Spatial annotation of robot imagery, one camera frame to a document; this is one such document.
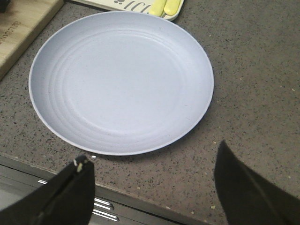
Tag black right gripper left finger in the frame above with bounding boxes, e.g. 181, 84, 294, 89
0, 155, 95, 225

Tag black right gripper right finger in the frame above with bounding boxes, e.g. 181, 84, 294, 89
214, 141, 300, 225

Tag light blue round plate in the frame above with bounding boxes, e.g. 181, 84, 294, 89
29, 11, 214, 156

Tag cream rectangular serving tray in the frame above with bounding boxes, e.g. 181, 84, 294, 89
73, 0, 184, 21

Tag wooden cutting board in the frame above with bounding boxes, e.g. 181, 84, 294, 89
0, 0, 64, 79

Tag yellow cutlery handle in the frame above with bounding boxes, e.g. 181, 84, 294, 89
148, 0, 166, 17
164, 0, 180, 16

